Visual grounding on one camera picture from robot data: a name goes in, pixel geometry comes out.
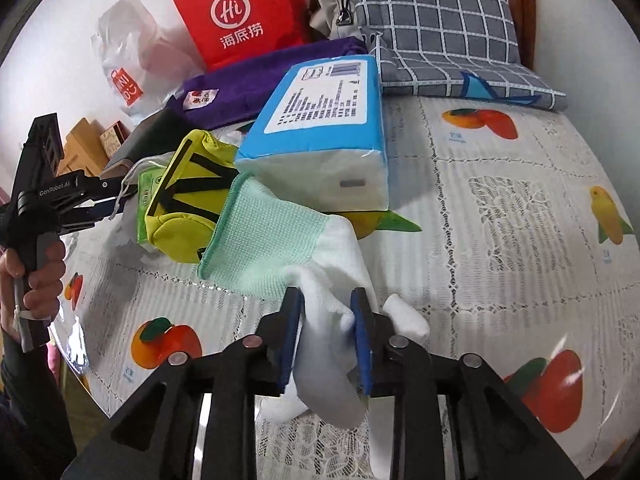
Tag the fruit printed newspaper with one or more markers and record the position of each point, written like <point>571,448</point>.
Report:
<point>500,260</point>

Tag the purple cloth bag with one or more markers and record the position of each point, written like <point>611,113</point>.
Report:
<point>240,80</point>

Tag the white plastic bag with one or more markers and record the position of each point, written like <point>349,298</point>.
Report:
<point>145,45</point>

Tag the dark green booklet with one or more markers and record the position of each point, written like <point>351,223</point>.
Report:
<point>145,140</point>

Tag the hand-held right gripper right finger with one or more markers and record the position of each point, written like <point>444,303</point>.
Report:
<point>361,342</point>

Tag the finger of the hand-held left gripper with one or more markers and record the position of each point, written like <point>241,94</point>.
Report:
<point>102,187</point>
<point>90,216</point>

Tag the brown wooden frame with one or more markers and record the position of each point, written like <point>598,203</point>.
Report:
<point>526,10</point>

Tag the beige bag with black clip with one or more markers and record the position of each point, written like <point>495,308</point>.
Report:
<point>327,5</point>

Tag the grey checked cloth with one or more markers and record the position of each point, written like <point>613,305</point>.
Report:
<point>435,20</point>

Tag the green tissue packet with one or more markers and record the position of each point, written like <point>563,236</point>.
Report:
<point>147,185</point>

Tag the person's left forearm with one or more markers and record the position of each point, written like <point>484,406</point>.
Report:
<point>30,400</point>

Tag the person's left hand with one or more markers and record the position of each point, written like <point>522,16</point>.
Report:
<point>47,280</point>

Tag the blue tissue pack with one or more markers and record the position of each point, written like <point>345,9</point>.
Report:
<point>320,125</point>

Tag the brown patterned box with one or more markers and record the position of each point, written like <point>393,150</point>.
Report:
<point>114,137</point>

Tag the white glove with green cuff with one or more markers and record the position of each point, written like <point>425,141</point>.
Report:
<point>260,240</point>

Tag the red paper bag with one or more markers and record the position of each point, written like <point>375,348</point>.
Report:
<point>240,15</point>

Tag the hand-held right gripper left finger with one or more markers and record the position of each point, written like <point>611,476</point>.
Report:
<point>292,332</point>

